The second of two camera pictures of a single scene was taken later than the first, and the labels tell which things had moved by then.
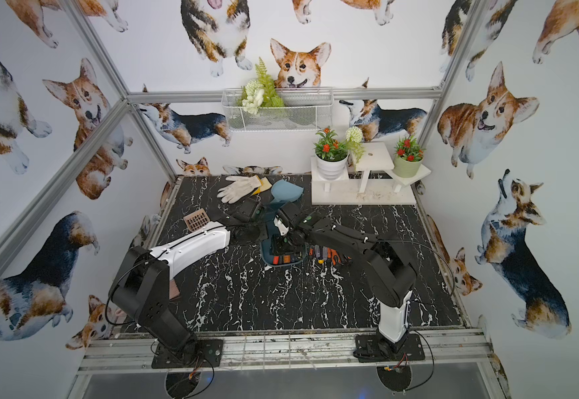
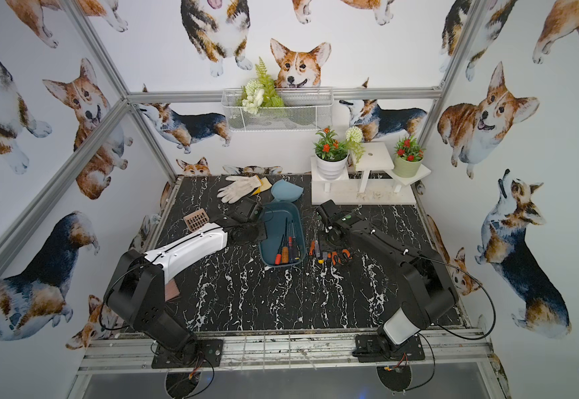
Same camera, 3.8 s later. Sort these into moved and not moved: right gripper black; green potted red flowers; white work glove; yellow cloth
Moved: right gripper black
Not moved: white work glove; green potted red flowers; yellow cloth
